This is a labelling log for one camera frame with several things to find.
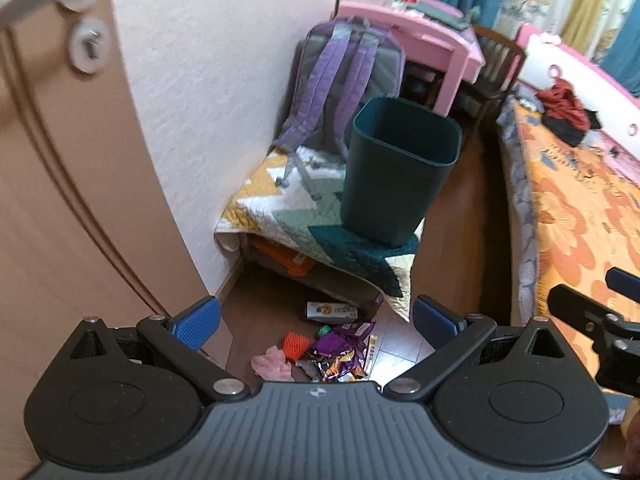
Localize pink mesh cloth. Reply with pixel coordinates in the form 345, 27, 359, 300
250, 346, 294, 382

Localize purple plastic bag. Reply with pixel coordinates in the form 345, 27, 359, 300
307, 322, 375, 382

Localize orange mesh sponge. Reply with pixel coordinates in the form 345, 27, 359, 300
281, 332, 312, 362

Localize green white bottle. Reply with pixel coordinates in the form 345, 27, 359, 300
306, 302, 358, 324

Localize dark teal trash bin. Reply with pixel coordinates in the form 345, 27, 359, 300
341, 98, 462, 247

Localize orange box under bench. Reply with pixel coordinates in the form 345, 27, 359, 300
250, 236, 316, 278

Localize red and black clothes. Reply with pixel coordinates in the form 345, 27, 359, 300
536, 77, 602, 148

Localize patterned quilt blanket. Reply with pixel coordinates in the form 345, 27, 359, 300
215, 148, 423, 321

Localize pink white bed headboard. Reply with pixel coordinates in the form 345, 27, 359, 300
516, 23, 639, 158

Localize dark wooden chair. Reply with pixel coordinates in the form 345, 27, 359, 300
461, 25, 527, 131

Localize yellow curtain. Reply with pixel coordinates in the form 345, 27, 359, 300
561, 0, 604, 53

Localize pink wooden desk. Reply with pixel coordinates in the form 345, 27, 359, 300
337, 1, 485, 116

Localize purple grey backpack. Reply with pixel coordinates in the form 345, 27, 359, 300
272, 15, 407, 162

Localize door lock rosette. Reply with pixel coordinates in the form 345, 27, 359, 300
67, 18, 112, 75

